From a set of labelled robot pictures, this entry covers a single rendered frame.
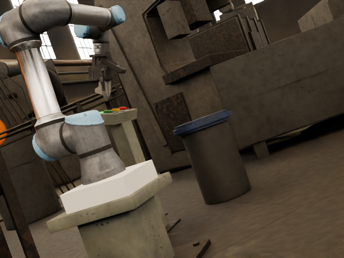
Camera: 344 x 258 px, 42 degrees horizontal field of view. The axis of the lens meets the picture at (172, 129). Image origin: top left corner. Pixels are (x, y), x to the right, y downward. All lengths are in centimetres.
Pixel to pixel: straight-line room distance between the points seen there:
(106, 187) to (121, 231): 16
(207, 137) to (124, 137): 42
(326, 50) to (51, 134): 224
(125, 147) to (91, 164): 62
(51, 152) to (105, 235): 33
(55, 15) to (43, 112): 32
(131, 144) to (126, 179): 73
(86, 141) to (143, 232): 34
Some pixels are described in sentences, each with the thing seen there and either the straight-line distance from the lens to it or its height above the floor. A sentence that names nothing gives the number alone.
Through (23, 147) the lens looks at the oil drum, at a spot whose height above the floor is 73.
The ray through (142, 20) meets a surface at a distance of 424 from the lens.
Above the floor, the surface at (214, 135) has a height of 33.
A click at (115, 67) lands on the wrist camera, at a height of 77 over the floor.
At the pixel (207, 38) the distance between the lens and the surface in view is 815.
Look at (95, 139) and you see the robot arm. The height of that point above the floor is 49.
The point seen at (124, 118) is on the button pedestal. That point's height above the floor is 55.
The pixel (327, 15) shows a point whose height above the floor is 93.
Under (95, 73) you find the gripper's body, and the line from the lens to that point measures 203.
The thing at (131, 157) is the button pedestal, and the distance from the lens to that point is 206.
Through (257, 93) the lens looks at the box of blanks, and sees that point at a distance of 322.
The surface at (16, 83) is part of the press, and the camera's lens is 1003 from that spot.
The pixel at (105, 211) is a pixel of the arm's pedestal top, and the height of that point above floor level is 28.
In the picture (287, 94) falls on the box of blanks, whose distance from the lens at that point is 325.
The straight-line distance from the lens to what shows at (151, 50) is 419.
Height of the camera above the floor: 46
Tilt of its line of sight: 1 degrees down
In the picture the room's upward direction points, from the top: 20 degrees counter-clockwise
